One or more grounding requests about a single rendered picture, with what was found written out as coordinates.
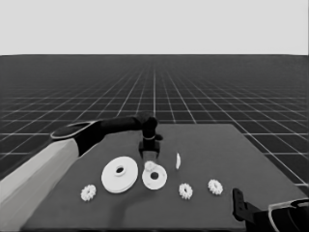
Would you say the small white toothed gear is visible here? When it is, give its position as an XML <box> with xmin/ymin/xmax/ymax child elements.
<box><xmin>143</xmin><ymin>159</ymin><xmax>159</xmax><ymax>172</ymax></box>
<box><xmin>178</xmin><ymin>182</ymin><xmax>194</xmax><ymax>200</ymax></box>
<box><xmin>80</xmin><ymin>184</ymin><xmax>98</xmax><ymax>202</ymax></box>
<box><xmin>207</xmin><ymin>178</ymin><xmax>224</xmax><ymax>196</ymax></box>

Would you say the small thin white T-piece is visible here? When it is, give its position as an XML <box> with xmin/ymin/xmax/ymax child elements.
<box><xmin>175</xmin><ymin>152</ymin><xmax>183</xmax><ymax>170</ymax></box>

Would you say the white round carrier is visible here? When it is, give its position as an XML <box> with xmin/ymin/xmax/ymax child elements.
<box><xmin>141</xmin><ymin>162</ymin><xmax>169</xmax><ymax>190</ymax></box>

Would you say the large thick white disc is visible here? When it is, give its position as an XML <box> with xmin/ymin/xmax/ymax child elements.
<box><xmin>100</xmin><ymin>156</ymin><xmax>139</xmax><ymax>194</ymax></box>

